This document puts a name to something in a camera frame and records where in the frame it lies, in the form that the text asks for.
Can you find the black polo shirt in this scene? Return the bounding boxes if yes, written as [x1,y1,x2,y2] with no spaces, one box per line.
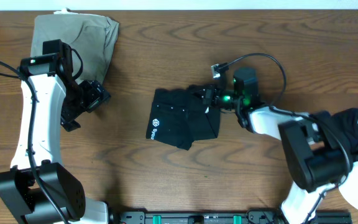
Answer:
[145,84,221,150]

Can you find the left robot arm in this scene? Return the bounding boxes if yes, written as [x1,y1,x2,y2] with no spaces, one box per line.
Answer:
[0,50,111,223]

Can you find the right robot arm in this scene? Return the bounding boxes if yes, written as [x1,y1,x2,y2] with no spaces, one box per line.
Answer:
[201,63,352,223]

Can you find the folded khaki trousers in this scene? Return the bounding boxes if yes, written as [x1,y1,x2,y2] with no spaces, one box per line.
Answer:
[30,9,119,83]

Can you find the right black cable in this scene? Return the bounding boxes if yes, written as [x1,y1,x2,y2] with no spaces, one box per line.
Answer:
[219,52,354,224]

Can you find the black cable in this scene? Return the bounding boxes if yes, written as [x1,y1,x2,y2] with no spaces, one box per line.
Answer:
[219,52,354,224]
[0,48,84,224]

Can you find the left black cable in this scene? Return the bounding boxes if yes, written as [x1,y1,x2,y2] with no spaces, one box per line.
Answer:
[0,48,84,224]

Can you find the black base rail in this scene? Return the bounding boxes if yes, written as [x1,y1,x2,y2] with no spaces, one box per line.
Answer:
[113,210,353,224]

